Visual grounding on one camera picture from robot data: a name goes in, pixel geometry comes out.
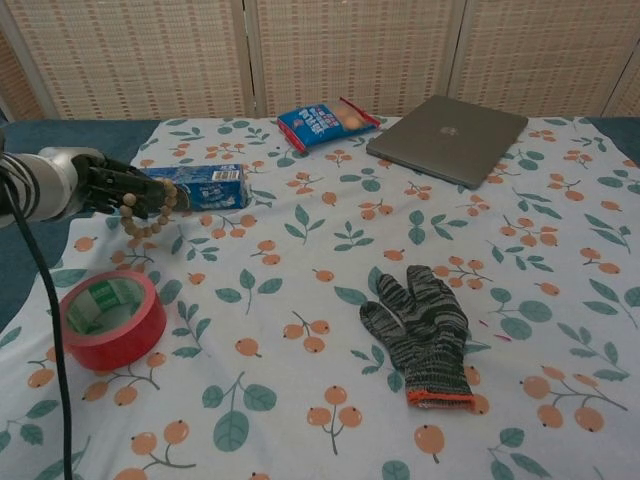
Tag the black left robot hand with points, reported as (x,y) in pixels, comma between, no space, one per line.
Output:
(107,185)

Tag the blue sandwich cookie package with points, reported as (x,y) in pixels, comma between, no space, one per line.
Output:
(215,190)

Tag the red tape roll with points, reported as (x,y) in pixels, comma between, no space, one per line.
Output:
(125,339)

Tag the blue red snack bag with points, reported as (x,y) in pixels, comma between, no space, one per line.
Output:
(310,127)

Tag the woven folding screen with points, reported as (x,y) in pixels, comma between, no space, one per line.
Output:
(320,55)

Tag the floral fruit print tablecloth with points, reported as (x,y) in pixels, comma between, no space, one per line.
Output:
(320,360)

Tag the grey closed laptop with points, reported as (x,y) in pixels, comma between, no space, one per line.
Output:
(445,140)

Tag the grey knit work glove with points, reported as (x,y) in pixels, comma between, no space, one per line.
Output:
(425,330)

